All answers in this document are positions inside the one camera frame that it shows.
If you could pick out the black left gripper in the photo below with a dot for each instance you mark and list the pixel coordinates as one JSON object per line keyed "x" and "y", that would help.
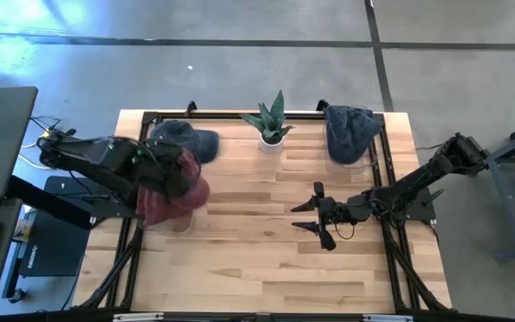
{"x": 168, "y": 170}

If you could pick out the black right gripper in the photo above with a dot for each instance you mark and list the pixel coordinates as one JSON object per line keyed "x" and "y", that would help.
{"x": 342, "y": 210}

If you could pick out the maroon baseball cap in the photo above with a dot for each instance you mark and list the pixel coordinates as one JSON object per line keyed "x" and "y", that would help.
{"x": 195, "y": 197}

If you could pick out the faded teal-grey baseball cap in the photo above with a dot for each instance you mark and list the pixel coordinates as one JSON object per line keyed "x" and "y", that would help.
{"x": 206, "y": 143}

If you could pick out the navy denim baseball cap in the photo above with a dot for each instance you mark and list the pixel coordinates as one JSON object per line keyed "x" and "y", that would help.
{"x": 347, "y": 134}

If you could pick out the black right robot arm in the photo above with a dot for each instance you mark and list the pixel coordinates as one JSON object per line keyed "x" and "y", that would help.
{"x": 418, "y": 179}

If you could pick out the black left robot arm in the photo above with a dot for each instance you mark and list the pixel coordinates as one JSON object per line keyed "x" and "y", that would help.
{"x": 96, "y": 161}

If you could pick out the white plant pot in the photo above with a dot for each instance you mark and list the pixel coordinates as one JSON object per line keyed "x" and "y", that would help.
{"x": 272, "y": 147}

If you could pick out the green snake plant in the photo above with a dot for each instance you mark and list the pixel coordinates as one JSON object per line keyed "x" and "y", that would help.
{"x": 275, "y": 116}

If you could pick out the black support beam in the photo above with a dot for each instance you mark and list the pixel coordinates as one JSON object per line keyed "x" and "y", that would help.
{"x": 47, "y": 201}

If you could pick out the white labelled container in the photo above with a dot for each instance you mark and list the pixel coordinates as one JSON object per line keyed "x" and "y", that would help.
{"x": 24, "y": 228}

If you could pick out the black caster wheel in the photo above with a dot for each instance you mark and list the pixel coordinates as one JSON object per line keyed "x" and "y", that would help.
{"x": 17, "y": 296}

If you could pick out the grey metal stand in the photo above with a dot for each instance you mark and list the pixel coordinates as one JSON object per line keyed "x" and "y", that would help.
{"x": 503, "y": 154}

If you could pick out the black frame clamp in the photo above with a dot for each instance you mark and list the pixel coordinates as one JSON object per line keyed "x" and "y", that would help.
{"x": 191, "y": 109}
{"x": 322, "y": 105}

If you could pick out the black aluminium table frame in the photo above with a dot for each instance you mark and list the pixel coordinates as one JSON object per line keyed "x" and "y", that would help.
{"x": 217, "y": 116}

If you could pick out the white bracket strip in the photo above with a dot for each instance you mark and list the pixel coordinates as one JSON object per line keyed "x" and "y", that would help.
{"x": 137, "y": 318}
{"x": 387, "y": 318}

